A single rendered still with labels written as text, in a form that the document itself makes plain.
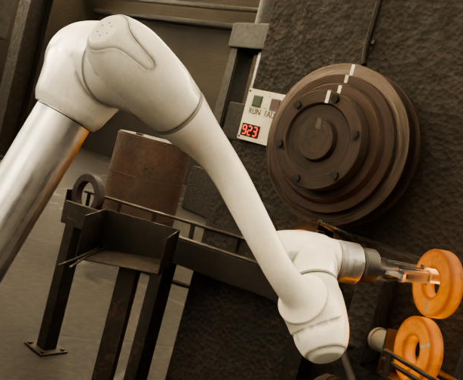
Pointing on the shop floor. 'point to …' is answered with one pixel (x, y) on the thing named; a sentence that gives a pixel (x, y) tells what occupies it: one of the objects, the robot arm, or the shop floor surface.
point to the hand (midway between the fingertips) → (438, 277)
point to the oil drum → (145, 176)
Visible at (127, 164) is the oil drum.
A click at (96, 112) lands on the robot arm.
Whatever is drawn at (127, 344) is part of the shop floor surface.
